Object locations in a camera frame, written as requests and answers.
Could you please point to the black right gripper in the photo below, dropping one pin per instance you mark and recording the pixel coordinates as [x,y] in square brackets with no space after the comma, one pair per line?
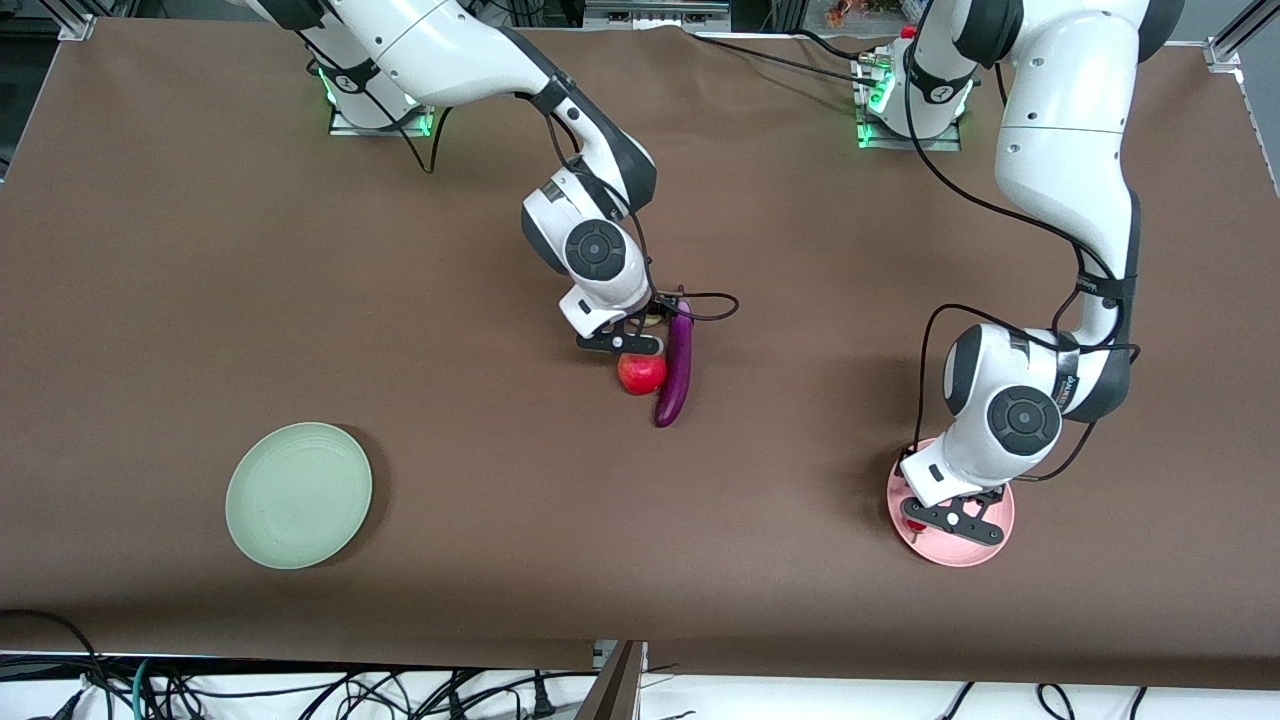
[661,310]

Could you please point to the yellow-pink peach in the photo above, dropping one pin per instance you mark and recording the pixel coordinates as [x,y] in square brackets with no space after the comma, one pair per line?
[655,320]

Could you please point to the long purple eggplant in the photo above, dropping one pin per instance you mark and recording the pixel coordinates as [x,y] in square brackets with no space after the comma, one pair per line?
[676,370]

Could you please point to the red apple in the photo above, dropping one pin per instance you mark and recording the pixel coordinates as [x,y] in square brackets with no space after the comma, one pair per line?
[642,377]

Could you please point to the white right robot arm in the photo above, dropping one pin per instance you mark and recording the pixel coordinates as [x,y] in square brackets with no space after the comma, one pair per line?
[430,50]

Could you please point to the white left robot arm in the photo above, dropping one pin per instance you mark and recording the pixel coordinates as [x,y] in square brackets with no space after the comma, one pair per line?
[1060,120]

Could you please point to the brown table cover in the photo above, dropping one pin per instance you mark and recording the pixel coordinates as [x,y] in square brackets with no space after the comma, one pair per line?
[640,550]

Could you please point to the grey equipment box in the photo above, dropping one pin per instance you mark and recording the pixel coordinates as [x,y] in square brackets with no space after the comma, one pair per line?
[655,12]

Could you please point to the colourful toy pile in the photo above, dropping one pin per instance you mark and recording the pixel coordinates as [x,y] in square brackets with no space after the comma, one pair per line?
[860,10]

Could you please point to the pink round plate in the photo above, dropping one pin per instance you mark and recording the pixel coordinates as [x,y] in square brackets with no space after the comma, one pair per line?
[950,555]

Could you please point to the light green round plate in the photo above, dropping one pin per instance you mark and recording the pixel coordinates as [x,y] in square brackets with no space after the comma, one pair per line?
[298,495]

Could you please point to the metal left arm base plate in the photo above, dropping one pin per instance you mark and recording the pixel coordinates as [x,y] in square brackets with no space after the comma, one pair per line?
[940,143]

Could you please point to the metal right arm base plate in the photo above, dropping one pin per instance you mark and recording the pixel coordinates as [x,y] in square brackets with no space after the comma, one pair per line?
[345,125]

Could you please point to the aluminium frame post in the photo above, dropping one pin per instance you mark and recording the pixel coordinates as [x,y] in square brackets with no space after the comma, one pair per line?
[615,690]

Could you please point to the aluminium frame corner profile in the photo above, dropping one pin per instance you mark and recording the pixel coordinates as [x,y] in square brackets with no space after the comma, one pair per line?
[72,22]
[1235,40]

